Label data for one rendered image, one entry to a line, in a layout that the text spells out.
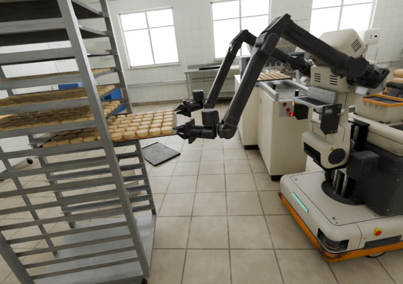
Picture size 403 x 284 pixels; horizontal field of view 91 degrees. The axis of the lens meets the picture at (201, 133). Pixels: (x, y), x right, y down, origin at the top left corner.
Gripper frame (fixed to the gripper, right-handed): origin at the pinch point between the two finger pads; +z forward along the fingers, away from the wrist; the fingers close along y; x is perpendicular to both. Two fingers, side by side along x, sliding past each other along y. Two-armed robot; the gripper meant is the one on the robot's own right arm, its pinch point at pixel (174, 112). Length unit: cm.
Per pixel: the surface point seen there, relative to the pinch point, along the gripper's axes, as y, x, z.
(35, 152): 0, -3, 68
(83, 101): -19, -15, 47
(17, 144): 61, 241, 116
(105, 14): -54, 19, 21
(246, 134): 72, 55, -126
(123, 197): 26, -20, 43
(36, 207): 27, 2, 77
